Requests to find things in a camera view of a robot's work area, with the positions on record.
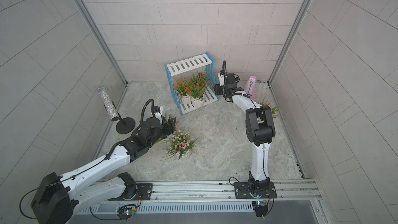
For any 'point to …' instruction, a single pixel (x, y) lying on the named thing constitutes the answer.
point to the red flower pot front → (197, 88)
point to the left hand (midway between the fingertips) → (175, 118)
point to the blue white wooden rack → (192, 63)
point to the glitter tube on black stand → (127, 127)
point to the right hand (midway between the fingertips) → (218, 85)
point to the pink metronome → (250, 86)
